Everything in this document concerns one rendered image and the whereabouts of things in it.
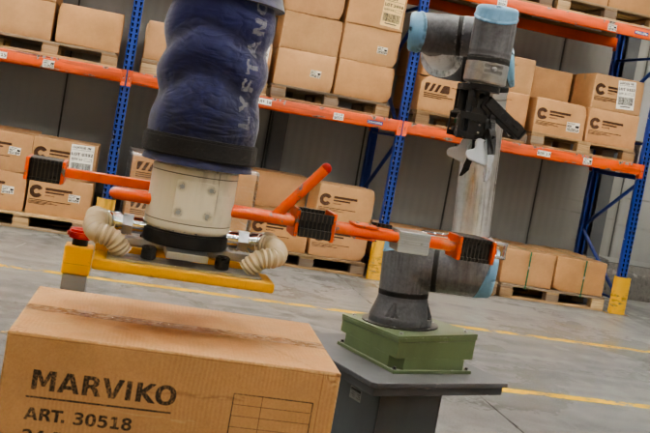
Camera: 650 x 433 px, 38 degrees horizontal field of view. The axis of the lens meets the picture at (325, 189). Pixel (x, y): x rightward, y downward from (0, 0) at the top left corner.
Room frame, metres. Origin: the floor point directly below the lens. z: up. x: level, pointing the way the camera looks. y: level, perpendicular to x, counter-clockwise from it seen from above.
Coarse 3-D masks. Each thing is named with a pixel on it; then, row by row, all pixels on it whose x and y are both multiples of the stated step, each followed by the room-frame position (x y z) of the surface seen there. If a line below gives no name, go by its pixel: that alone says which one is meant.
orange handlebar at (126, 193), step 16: (80, 176) 2.04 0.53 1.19; (96, 176) 2.05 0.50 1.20; (112, 176) 2.06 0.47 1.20; (112, 192) 1.79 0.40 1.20; (128, 192) 1.79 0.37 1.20; (144, 192) 1.81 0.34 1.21; (240, 208) 1.85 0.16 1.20; (256, 208) 1.90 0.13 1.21; (288, 224) 1.87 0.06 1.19; (352, 224) 1.94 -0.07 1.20; (368, 224) 1.93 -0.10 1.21; (368, 240) 1.90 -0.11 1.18; (384, 240) 1.91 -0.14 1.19; (432, 240) 1.93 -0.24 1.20; (448, 240) 1.98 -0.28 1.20
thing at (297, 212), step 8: (296, 208) 1.87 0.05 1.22; (304, 208) 1.94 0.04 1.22; (296, 216) 1.86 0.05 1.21; (304, 216) 1.85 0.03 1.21; (312, 216) 1.85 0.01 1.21; (320, 216) 1.86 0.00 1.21; (328, 216) 1.86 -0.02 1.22; (336, 216) 1.87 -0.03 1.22; (296, 224) 1.86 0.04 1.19; (304, 224) 1.86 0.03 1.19; (312, 224) 1.86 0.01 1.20; (320, 224) 1.87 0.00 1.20; (328, 224) 1.87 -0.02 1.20; (336, 224) 1.88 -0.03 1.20; (288, 232) 1.90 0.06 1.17; (296, 232) 1.86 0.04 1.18; (304, 232) 1.85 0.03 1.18; (312, 232) 1.86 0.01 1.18; (320, 232) 1.86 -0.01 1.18; (328, 232) 1.86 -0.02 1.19; (328, 240) 1.86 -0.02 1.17
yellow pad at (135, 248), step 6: (96, 246) 1.86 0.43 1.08; (102, 246) 1.86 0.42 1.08; (132, 246) 1.88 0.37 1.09; (138, 246) 1.89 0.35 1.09; (132, 252) 1.87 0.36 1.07; (138, 252) 1.87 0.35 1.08; (162, 252) 1.89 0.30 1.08; (168, 258) 1.89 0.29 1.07; (210, 258) 1.91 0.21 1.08; (210, 264) 1.91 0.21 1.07; (234, 264) 1.92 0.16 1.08
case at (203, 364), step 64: (64, 320) 1.73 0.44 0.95; (128, 320) 1.82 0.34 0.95; (192, 320) 1.92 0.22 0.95; (256, 320) 2.03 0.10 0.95; (0, 384) 1.60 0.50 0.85; (64, 384) 1.61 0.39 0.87; (128, 384) 1.63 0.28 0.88; (192, 384) 1.65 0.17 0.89; (256, 384) 1.67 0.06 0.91; (320, 384) 1.70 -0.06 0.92
